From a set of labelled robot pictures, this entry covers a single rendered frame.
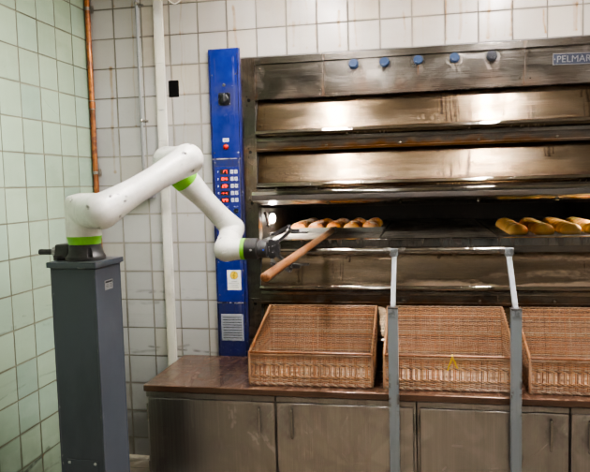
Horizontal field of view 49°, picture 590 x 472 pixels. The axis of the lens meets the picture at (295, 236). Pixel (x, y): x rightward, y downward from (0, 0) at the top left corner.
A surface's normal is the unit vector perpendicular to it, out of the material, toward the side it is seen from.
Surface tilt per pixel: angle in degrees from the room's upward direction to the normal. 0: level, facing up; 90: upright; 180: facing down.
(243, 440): 90
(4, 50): 90
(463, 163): 70
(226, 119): 90
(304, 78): 93
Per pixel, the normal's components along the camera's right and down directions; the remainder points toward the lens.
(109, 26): -0.19, 0.08
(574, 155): -0.21, -0.26
